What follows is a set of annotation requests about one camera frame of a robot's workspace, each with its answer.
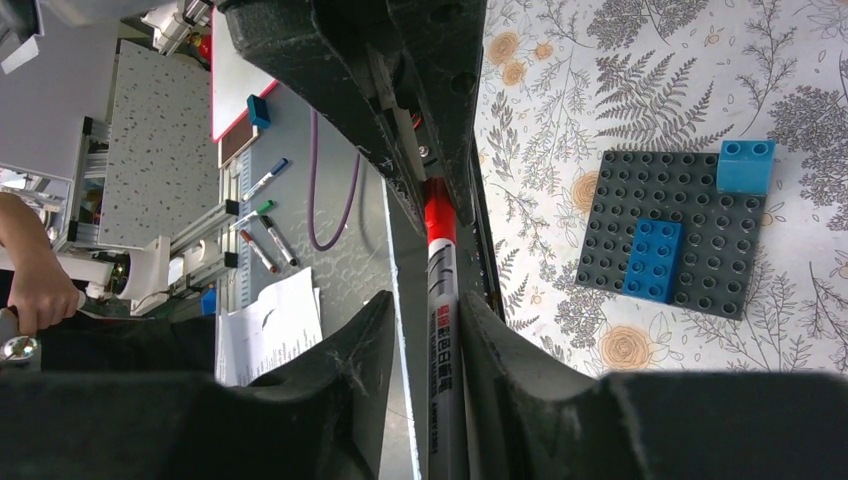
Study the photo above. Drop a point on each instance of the person's hand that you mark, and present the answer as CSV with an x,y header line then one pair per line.
x,y
42,294

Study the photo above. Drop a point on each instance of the black capped marker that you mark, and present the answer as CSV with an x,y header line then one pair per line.
x,y
278,240

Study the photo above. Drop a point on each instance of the dark blue lego brick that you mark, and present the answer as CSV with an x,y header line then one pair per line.
x,y
653,260

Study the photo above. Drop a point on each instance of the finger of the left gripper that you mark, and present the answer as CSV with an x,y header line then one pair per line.
x,y
395,56
314,49

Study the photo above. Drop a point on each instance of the red whiteboard marker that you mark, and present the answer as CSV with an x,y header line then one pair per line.
x,y
447,436

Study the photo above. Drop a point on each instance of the blue capped marker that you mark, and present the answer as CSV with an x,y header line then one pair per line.
x,y
267,178

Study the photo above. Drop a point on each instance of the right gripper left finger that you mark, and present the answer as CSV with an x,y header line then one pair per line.
x,y
318,416

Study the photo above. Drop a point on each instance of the dark grey lego baseplate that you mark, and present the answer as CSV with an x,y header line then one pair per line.
x,y
720,230

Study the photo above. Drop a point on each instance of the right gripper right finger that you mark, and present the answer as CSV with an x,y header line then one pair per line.
x,y
535,418

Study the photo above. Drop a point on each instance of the blue whiteboard eraser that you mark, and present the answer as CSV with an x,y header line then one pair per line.
x,y
258,112

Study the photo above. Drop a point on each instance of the green capped marker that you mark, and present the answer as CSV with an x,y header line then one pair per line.
x,y
259,211

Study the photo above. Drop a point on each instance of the white printed paper sheets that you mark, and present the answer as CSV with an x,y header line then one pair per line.
x,y
279,326

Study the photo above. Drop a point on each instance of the light blue lego brick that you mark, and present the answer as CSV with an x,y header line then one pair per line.
x,y
745,166

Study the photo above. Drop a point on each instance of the brown capped marker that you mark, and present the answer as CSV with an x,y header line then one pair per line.
x,y
269,265

